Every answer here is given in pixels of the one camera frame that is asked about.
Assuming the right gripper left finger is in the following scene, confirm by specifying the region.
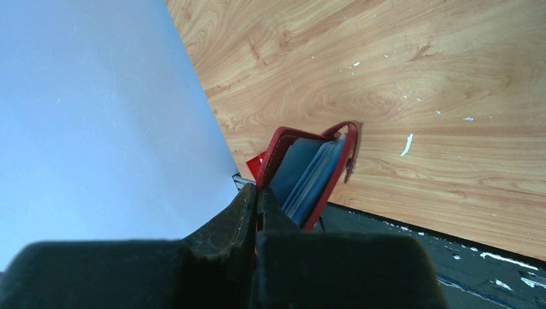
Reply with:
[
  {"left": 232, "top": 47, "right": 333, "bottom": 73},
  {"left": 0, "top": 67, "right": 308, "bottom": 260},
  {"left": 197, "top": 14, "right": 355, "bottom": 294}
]
[{"left": 182, "top": 183, "right": 258, "bottom": 282}]

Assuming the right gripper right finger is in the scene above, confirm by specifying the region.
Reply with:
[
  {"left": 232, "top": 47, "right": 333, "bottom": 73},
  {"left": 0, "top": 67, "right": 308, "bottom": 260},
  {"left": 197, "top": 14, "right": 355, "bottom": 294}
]
[{"left": 257, "top": 188, "right": 302, "bottom": 256}]

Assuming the red leather card holder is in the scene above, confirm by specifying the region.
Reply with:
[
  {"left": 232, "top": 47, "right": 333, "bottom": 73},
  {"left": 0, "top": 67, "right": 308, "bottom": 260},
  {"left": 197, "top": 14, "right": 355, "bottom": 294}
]
[{"left": 246, "top": 120, "right": 362, "bottom": 231}]

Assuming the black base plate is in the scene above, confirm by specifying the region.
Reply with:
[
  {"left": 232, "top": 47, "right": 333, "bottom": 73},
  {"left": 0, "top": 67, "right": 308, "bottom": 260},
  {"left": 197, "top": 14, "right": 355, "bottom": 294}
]
[{"left": 232, "top": 173, "right": 546, "bottom": 309}]

